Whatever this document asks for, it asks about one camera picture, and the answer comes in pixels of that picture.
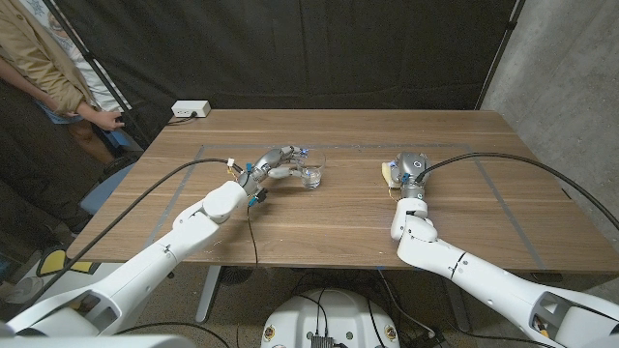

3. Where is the thin black left wrist cable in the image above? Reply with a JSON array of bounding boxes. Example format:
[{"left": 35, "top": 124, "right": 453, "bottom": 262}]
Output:
[{"left": 246, "top": 202, "right": 259, "bottom": 267}]

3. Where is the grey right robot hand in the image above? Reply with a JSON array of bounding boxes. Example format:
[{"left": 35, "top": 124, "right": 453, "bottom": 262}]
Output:
[{"left": 388, "top": 152, "right": 431, "bottom": 200}]

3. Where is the clear glass cup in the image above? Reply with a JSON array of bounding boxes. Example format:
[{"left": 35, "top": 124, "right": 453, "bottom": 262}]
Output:
[{"left": 296, "top": 148, "right": 327, "bottom": 189}]

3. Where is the person's right forearm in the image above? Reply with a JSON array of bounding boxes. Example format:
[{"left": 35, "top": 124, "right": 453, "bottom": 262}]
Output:
[{"left": 0, "top": 57, "right": 54, "bottom": 105}]

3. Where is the yellow sponge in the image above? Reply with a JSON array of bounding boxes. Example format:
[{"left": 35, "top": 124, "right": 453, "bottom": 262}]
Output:
[{"left": 381, "top": 161, "right": 400, "bottom": 189}]

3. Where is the person's left forearm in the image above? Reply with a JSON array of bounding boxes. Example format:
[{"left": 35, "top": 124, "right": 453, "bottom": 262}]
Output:
[{"left": 74, "top": 100, "right": 98, "bottom": 120}]

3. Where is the person's right hand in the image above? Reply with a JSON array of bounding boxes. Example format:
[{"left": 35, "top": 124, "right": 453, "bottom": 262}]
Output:
[{"left": 45, "top": 96, "right": 74, "bottom": 117}]

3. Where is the person in tan jacket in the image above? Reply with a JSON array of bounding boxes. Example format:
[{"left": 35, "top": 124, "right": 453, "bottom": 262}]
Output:
[{"left": 0, "top": 0, "right": 126, "bottom": 165}]

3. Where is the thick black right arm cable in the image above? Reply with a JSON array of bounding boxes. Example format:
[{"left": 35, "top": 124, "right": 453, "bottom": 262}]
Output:
[{"left": 415, "top": 152, "right": 619, "bottom": 231}]

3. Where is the black looping floor cable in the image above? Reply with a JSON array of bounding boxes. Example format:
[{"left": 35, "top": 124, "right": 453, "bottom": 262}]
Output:
[{"left": 115, "top": 321, "right": 233, "bottom": 348}]

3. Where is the round black fan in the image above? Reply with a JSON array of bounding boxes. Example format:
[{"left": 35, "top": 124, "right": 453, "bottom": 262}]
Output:
[{"left": 220, "top": 265, "right": 255, "bottom": 286}]

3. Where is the blue box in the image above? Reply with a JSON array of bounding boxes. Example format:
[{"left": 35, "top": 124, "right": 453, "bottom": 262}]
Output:
[{"left": 103, "top": 129, "right": 133, "bottom": 150}]

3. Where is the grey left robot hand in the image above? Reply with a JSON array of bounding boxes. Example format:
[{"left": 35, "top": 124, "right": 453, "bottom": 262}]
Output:
[{"left": 236, "top": 144, "right": 310, "bottom": 197}]

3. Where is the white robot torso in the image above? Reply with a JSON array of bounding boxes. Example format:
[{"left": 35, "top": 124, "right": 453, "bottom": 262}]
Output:
[{"left": 260, "top": 288, "right": 401, "bottom": 348}]

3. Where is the grey floor cable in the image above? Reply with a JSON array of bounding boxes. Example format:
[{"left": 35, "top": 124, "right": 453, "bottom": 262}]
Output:
[{"left": 376, "top": 269, "right": 437, "bottom": 338}]

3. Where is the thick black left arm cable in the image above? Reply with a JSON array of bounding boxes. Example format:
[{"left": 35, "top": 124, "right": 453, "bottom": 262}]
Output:
[{"left": 28, "top": 158, "right": 238, "bottom": 304}]

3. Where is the blue chair seat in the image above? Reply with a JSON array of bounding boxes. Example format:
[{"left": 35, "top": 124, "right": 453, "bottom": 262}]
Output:
[{"left": 79, "top": 161, "right": 139, "bottom": 217}]

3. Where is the black backdrop curtain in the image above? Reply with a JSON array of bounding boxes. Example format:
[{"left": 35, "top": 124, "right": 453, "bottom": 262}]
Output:
[{"left": 47, "top": 0, "right": 518, "bottom": 146}]

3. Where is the black backdrop stand pole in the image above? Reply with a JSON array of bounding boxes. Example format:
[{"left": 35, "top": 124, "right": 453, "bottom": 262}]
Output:
[
  {"left": 475, "top": 0, "right": 526, "bottom": 111},
  {"left": 42, "top": 0, "right": 149, "bottom": 144}
]

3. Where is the white table leg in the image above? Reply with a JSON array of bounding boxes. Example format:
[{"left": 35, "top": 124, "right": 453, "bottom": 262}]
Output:
[
  {"left": 194, "top": 265, "right": 223, "bottom": 324},
  {"left": 439, "top": 270, "right": 471, "bottom": 334}
]

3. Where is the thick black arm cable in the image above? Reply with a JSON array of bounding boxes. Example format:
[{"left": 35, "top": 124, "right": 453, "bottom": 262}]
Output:
[
  {"left": 415, "top": 152, "right": 619, "bottom": 231},
  {"left": 28, "top": 158, "right": 238, "bottom": 304}
]

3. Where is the white power strip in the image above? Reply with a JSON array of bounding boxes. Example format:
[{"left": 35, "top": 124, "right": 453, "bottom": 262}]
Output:
[{"left": 170, "top": 100, "right": 212, "bottom": 119}]

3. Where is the black power strip cable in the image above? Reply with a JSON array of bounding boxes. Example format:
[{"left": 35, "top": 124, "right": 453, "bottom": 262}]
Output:
[{"left": 166, "top": 111, "right": 198, "bottom": 127}]

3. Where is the person's left hand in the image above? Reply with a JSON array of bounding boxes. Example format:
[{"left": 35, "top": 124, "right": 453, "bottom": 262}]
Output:
[{"left": 91, "top": 109, "right": 126, "bottom": 131}]

